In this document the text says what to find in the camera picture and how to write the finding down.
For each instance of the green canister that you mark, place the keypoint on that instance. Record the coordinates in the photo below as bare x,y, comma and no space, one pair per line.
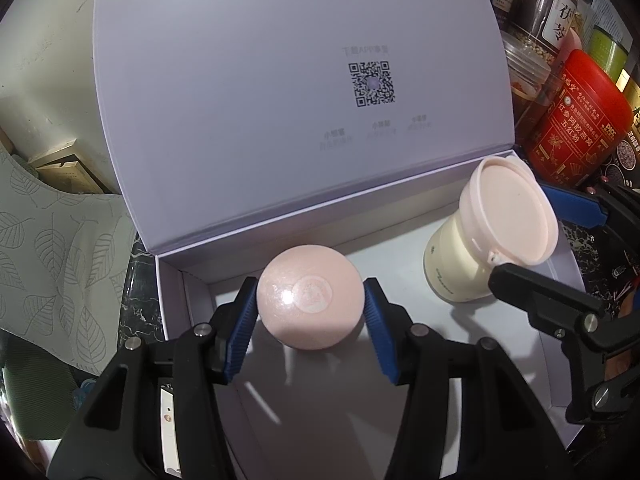
607,55

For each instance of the pink round cosmetic jar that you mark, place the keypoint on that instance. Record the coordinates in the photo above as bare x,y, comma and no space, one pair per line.
310,310

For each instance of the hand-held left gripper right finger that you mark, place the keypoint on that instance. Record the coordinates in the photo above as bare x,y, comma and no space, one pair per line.
380,330

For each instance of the wooden picture frame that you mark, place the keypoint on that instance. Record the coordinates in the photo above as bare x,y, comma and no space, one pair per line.
70,167

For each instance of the black and gold cereal bag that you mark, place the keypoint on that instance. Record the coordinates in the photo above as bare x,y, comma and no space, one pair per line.
625,135

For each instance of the cream cup with pink rim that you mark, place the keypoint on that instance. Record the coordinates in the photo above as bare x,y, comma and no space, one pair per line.
450,260

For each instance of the clear jar dark red contents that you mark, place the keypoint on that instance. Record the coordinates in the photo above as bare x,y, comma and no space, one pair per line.
532,115

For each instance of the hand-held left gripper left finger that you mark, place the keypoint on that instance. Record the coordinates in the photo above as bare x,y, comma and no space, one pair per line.
240,330

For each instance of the red canister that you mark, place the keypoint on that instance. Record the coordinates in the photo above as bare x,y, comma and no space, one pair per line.
575,125

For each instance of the white gift box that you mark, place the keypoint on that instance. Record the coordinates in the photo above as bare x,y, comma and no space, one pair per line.
300,135

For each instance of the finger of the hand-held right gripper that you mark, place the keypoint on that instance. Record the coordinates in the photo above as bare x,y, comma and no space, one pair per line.
550,295
575,207

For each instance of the clear jar yellow slices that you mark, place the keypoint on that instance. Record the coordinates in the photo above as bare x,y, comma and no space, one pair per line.
585,5

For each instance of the pink container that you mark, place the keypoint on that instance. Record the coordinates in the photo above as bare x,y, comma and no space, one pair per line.
576,42

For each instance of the green chair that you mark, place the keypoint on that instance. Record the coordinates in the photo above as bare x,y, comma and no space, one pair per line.
40,400

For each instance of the blue lidded container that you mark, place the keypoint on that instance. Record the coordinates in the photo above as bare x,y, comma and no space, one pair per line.
82,395

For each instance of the small jar orange contents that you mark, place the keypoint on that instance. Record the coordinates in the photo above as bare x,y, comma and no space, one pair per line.
525,65

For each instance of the grey leaf pattern cushion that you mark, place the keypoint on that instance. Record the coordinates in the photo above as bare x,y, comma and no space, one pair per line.
50,260

